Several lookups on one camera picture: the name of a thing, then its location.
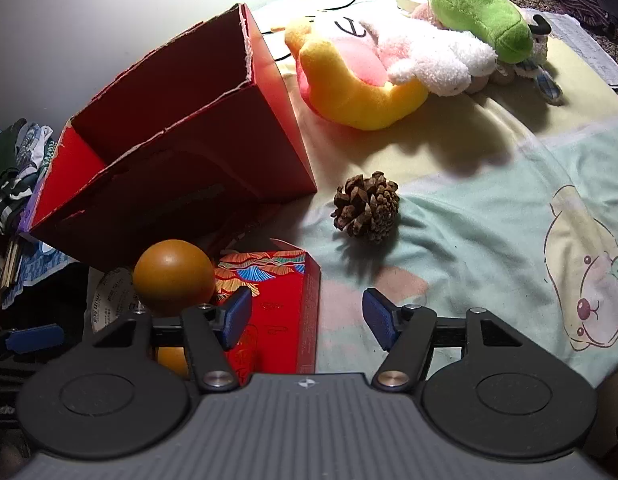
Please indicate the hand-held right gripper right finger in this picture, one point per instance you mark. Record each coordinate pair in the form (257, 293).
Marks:
(376, 315)

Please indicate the orange wooden gourd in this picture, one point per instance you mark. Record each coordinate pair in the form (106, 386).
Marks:
(171, 275)

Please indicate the white plush rabbit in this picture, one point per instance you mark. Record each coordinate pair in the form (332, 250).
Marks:
(429, 55)

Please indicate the pile of folded clothes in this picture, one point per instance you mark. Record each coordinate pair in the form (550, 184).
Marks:
(19, 170)

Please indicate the white towel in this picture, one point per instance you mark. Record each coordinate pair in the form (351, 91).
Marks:
(589, 45)

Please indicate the round white labelled disc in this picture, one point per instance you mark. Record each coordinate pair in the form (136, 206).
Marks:
(111, 300)

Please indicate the red patterned gift box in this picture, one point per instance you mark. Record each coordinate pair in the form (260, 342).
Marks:
(279, 320)

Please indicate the dark striped cloth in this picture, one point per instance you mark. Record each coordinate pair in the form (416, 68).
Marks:
(589, 5)

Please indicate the red cardboard box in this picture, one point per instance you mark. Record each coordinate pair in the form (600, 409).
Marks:
(269, 110)

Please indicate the blue patterned cloth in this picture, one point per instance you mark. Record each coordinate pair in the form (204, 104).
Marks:
(44, 260)

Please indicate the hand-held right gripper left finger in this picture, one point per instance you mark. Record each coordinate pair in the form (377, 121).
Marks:
(236, 317)

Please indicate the yellow pink plush toy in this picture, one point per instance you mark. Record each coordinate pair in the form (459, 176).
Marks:
(339, 95)

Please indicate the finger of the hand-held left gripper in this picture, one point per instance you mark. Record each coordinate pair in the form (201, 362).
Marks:
(34, 336)

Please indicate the brown pine cone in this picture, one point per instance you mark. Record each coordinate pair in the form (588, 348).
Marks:
(366, 207)

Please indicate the stack of paper booklets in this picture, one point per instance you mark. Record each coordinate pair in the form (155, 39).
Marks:
(6, 270)

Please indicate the green plush toy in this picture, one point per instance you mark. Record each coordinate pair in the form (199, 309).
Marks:
(481, 7)

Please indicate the purple packet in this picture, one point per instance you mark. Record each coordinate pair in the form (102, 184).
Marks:
(28, 220)

